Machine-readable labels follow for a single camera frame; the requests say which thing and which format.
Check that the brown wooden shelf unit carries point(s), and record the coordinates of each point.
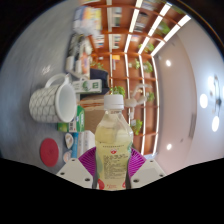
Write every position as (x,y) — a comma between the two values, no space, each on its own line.
(146,73)

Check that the multi-bulb ceiling lamp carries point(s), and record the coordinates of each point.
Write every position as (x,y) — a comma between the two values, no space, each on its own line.
(215,103)

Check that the dark chair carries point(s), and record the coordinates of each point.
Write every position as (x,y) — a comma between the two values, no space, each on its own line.
(101,75)

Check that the wooden artist mannequin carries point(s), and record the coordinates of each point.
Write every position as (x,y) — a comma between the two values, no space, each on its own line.
(138,100)

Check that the green leafy potted plant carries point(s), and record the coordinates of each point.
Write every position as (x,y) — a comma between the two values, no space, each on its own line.
(117,91)

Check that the yellow drink bottle white cap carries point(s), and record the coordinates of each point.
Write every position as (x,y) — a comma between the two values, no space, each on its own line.
(113,146)

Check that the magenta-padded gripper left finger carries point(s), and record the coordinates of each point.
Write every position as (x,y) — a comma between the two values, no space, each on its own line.
(75,173)

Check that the white geometric patterned mug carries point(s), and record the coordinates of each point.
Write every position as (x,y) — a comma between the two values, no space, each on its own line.
(45,105)

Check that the round recessed ceiling spotlight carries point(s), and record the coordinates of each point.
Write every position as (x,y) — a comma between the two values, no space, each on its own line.
(168,62)
(169,146)

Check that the white green drink carton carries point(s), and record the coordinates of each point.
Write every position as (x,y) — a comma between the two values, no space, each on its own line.
(86,86)

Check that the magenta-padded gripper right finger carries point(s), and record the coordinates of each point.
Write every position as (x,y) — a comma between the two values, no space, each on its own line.
(147,171)

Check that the small white snack packet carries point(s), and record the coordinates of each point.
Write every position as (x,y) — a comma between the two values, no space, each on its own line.
(67,156)
(69,140)

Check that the dark magazine stack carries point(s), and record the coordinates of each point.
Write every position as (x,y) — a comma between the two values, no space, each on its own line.
(80,55)

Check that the ceiling air vent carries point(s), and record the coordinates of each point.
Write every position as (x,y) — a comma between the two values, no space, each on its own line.
(192,126)

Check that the green tissue box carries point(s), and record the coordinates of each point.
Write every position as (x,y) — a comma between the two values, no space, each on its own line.
(77,124)

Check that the flat round red coaster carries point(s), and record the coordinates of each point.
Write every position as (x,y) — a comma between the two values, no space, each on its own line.
(49,152)

